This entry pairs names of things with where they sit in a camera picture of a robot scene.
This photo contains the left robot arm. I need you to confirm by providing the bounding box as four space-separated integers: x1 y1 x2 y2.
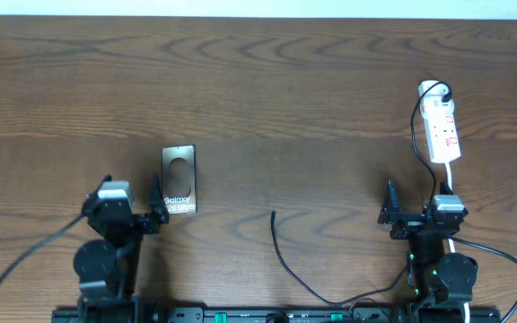
74 172 170 323

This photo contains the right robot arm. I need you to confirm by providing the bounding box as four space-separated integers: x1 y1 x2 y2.
378 180 478 322

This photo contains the white power strip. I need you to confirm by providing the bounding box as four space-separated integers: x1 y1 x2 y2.
418 80 461 164

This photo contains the white power strip cord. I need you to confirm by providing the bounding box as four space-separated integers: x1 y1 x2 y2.
443 161 471 323

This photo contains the black charger cable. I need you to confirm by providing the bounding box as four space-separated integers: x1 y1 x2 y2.
269 80 454 308

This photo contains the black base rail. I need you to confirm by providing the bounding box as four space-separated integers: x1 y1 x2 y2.
50 306 501 323

